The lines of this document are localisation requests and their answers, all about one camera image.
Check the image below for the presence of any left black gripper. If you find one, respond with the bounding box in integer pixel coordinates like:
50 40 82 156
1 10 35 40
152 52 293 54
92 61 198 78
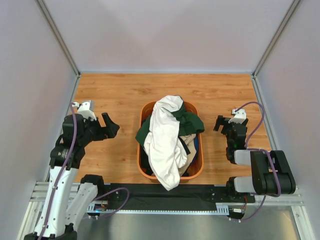
79 112 120 145

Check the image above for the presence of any white green raglan t-shirt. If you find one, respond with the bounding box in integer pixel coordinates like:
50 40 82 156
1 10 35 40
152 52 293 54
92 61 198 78
135 95 205 191

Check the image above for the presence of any orange plastic laundry basket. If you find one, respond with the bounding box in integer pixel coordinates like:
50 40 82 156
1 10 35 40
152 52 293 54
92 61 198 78
137 101 205 184

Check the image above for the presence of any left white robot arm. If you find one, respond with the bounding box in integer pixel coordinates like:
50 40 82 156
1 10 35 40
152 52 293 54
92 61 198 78
24 112 120 240

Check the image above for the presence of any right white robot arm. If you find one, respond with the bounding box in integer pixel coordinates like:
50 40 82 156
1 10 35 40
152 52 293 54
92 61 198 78
213 115 296 202

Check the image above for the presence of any blue garment in basket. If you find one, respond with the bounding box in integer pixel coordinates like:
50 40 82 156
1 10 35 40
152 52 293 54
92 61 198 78
192 135 199 164

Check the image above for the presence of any beige t-shirt in basket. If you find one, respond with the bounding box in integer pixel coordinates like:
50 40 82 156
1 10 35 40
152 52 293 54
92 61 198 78
180 134 196 167

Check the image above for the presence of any black t-shirt in basket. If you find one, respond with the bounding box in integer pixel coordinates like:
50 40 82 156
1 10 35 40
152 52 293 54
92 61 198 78
178 137 191 156

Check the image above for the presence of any black base mat strip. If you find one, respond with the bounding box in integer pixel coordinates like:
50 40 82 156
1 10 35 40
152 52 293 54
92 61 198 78
104 183 217 212

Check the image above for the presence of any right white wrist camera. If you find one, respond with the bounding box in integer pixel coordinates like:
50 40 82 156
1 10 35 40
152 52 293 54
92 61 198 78
228 108 247 124

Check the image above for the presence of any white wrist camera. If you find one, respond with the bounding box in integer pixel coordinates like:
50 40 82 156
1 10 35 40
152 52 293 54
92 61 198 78
72 100 97 121
228 108 247 124

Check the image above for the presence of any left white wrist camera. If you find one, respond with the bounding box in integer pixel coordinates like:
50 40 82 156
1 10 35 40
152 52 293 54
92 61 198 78
72 100 97 121

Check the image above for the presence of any right aluminium frame post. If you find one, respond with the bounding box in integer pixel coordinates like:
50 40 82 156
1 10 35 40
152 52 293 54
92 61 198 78
251 0 303 77

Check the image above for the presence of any aluminium frame post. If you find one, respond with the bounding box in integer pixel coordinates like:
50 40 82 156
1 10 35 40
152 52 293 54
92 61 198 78
251 0 303 77
34 0 81 77

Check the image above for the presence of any left aluminium frame post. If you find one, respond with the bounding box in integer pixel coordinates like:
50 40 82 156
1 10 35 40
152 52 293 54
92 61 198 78
34 0 81 77

